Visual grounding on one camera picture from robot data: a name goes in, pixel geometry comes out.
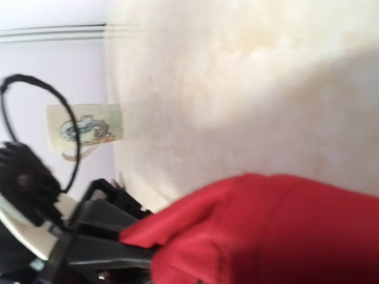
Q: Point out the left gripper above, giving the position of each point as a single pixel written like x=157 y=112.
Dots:
x=89 y=251

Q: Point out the red backpack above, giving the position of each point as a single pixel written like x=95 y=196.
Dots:
x=263 y=229

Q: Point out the white ceramic mug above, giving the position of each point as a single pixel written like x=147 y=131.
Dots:
x=97 y=124

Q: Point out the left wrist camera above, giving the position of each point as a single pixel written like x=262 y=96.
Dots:
x=31 y=199

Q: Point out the left aluminium frame post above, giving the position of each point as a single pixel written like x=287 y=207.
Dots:
x=62 y=33

